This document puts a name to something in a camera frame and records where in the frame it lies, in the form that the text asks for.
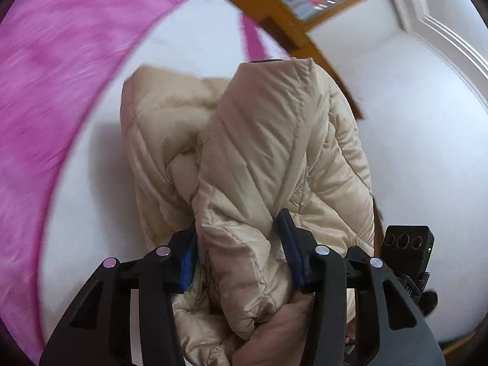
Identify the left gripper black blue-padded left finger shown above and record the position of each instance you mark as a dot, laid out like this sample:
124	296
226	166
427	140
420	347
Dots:
96	327

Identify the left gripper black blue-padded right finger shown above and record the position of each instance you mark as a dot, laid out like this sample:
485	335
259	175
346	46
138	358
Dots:
362	314

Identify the beige puffer jacket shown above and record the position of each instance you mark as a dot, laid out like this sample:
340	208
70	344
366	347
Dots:
225	155

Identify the bare hand under jacket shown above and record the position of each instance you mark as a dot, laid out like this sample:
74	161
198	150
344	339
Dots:
281	340

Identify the long brown wooden cabinet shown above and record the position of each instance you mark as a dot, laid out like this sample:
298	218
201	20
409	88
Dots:
274	17

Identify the pink striped bed blanket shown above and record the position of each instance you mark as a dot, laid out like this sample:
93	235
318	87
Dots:
67	193

